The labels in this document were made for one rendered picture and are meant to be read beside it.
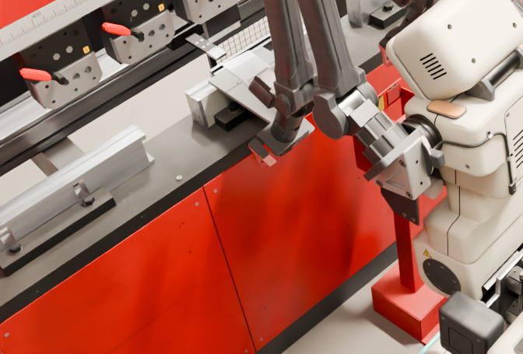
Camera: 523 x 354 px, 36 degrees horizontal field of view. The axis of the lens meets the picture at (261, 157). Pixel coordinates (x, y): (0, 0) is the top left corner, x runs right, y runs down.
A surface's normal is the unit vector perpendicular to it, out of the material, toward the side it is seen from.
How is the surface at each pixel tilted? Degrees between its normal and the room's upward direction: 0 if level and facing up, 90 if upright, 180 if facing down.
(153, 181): 0
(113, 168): 90
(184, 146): 0
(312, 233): 90
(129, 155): 90
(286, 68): 80
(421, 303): 0
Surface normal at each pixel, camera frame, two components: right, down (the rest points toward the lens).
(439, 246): -0.71, 0.56
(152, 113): -0.18, -0.73
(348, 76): 0.65, 0.27
